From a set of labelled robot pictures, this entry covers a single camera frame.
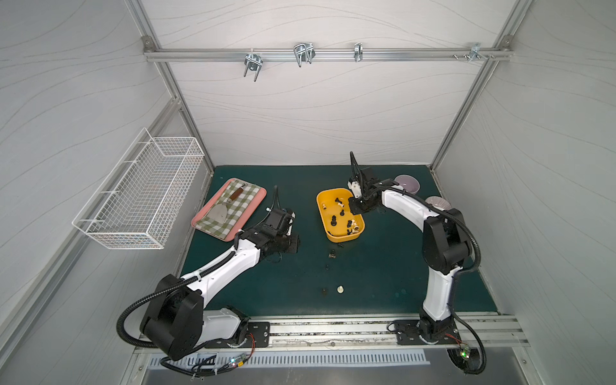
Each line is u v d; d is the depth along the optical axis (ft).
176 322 1.32
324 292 2.64
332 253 2.97
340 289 2.69
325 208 3.42
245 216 3.33
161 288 1.36
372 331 2.47
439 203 3.37
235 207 3.42
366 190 2.49
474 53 2.52
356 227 3.21
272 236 2.10
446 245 1.69
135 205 2.22
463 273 1.74
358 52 2.57
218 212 3.32
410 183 3.61
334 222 3.23
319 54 2.59
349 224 3.23
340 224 3.25
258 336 2.41
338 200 3.50
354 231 3.14
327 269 2.86
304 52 2.52
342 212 3.33
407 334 2.41
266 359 2.30
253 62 2.60
